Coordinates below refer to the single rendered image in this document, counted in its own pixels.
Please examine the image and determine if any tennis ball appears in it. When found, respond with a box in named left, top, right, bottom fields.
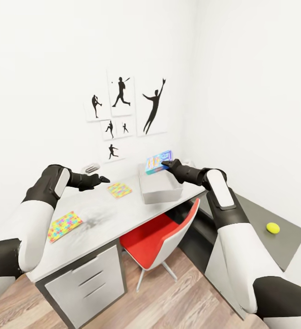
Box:
left=266, top=223, right=280, bottom=233

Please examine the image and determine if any jigsaw puzzle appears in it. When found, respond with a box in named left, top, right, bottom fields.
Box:
left=107, top=182, right=132, bottom=199
left=48, top=211, right=83, bottom=243

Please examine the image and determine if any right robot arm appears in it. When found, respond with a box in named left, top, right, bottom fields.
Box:
left=161, top=159, right=301, bottom=329

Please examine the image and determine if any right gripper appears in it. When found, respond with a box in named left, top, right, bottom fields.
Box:
left=161, top=159, right=192, bottom=184

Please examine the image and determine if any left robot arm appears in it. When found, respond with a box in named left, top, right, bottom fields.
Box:
left=0, top=163, right=110, bottom=297

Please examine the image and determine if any board game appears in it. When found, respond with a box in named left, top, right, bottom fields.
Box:
left=145, top=149, right=174, bottom=175

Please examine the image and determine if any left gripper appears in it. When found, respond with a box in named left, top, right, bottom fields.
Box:
left=76, top=174, right=110, bottom=192

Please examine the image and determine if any toy box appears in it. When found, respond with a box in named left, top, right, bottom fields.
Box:
left=138, top=163, right=183, bottom=204

